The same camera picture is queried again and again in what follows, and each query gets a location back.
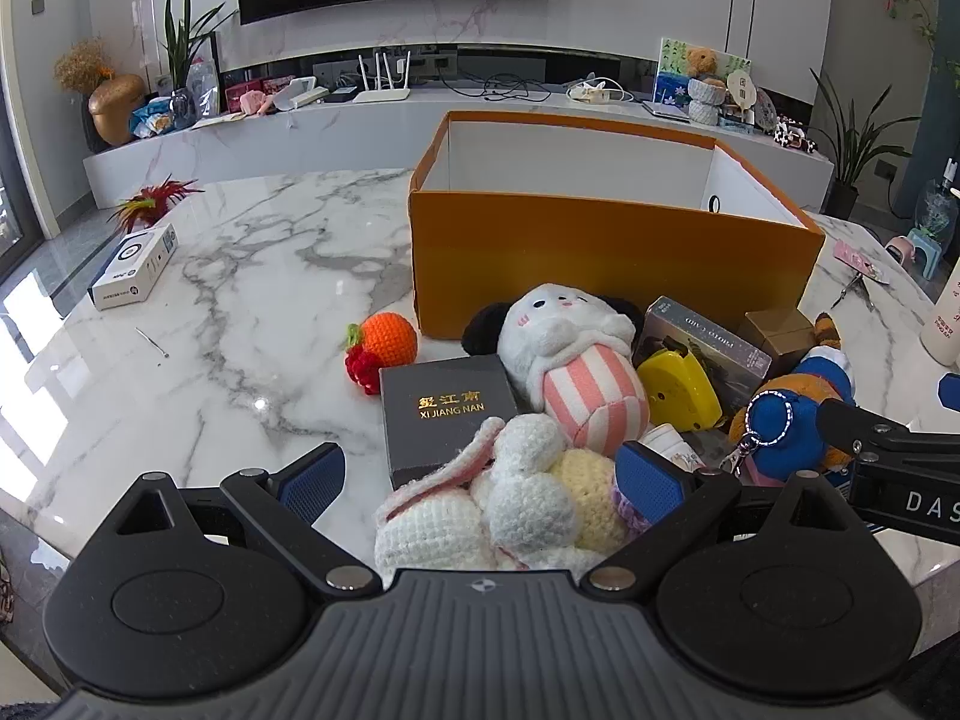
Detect white lotion tube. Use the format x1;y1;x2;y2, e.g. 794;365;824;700
921;255;960;370

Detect white knitted pot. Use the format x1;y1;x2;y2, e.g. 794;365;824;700
688;79;727;125

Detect orange cardboard box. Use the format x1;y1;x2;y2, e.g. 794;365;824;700
409;111;826;342

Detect glass vase with bag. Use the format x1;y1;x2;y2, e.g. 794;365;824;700
915;157;960;256

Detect green plant in glass vase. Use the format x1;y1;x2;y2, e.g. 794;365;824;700
154;0;239;128

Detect blue snack packet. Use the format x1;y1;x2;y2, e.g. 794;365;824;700
131;96;175;137

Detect red crochet strawberry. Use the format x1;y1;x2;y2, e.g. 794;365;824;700
345;324;383;396

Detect potted green plant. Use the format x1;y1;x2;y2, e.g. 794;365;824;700
806;67;923;220

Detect white product box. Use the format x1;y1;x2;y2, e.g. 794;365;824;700
88;223;179;312

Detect white router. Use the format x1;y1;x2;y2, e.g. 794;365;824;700
352;49;413;104

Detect pink blue plastic stools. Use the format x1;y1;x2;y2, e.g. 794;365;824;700
885;232;942;280

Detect white flat box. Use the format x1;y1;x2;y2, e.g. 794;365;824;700
274;79;331;112

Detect orange crochet fruit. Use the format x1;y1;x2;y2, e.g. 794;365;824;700
358;313;418;376

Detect black cables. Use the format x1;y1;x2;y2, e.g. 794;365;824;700
457;73;556;102

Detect grey speckled card box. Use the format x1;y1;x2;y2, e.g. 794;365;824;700
632;296;773;421

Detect small brown box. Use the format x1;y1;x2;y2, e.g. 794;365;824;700
739;309;818;380

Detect red feather shuttlecock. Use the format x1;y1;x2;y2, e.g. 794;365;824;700
109;176;205;235

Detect dark grey gold-lettered box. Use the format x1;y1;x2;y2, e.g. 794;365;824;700
379;355;520;490

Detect golden vase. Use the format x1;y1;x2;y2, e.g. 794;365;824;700
88;73;147;147

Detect white cable bundle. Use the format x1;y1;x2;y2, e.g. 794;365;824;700
566;75;635;104

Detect round paper fan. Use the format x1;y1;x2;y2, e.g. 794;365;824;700
724;71;755;121

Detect black white cow figurines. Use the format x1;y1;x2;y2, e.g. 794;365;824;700
772;116;815;155

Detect green blue painting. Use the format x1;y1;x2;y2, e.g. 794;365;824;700
654;37;751;104

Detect white marble tv console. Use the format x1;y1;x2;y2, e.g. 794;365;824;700
81;82;835;211

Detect white crochet bunny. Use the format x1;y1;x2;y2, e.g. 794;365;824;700
373;416;653;575

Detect white plush toy pink stripes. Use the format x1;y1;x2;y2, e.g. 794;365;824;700
461;283;652;458

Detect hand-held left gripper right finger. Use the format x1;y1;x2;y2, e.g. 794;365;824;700
577;441;875;593

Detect yellow plastic toy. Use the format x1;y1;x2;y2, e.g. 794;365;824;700
637;351;722;432

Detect dried flower bunch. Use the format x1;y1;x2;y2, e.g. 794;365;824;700
54;37;113;95

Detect clear plastic bag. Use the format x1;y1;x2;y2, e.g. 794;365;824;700
184;60;220;121

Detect small brown teddy bear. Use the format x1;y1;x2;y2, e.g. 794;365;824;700
686;47;727;83

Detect pink soft item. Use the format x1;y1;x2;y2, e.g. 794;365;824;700
225;79;275;117

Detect small white packet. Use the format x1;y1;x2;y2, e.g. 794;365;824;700
645;424;706;473

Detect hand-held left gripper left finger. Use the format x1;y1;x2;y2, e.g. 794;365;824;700
96;442;383;593

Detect blue orange plush keychain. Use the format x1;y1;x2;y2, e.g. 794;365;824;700
729;313;856;485

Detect pink card holder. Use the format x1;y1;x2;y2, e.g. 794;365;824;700
832;240;892;286

